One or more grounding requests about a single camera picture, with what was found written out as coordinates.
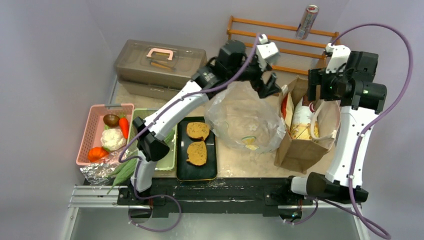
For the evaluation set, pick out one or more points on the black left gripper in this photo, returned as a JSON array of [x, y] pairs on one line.
[[264, 90]]

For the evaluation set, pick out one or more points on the small orange pumpkin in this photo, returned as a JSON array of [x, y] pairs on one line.
[[96, 153]]

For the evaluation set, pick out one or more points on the green plastic basket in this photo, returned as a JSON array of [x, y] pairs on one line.
[[167, 163]]

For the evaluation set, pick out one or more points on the brown paper bag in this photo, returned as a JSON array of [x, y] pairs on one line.
[[300, 155]]

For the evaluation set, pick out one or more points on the orange wooden rack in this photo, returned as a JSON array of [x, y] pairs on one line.
[[297, 56]]

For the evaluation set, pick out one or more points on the orange carrot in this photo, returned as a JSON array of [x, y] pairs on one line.
[[124, 126]]

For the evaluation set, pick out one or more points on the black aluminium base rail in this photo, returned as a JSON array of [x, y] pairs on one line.
[[221, 209]]

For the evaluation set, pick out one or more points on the red cassava chips packet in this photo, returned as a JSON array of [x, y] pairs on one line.
[[287, 110]]

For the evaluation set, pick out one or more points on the snack packet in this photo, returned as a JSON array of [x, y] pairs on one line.
[[301, 120]]

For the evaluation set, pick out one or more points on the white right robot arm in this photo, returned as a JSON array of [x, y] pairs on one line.
[[350, 82]]

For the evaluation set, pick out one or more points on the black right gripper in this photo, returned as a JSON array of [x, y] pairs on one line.
[[315, 84]]

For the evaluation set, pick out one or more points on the green bumpy cucumber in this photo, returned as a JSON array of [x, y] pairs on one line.
[[127, 170]]

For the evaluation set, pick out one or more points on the brown bread piece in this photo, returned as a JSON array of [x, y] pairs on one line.
[[197, 130], [197, 153]]

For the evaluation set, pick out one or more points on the brown translucent storage box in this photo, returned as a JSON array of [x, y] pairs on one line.
[[155, 76]]

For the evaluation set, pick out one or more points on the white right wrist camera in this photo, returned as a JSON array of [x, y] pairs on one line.
[[339, 55]]

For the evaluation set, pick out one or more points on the white cauliflower piece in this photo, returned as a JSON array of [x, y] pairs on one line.
[[112, 139]]

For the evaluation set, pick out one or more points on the silver drink can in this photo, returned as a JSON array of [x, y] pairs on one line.
[[309, 16]]

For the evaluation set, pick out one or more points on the brown round fruit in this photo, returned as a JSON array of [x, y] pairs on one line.
[[111, 120]]

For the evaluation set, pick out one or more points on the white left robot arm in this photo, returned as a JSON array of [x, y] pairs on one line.
[[231, 64]]

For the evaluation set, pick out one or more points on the pink plastic basket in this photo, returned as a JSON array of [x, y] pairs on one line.
[[95, 126]]

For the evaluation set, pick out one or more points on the pink box handle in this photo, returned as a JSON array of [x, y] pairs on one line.
[[169, 53]]

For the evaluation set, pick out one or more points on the clear plastic grocery bag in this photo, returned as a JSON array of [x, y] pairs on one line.
[[242, 120]]

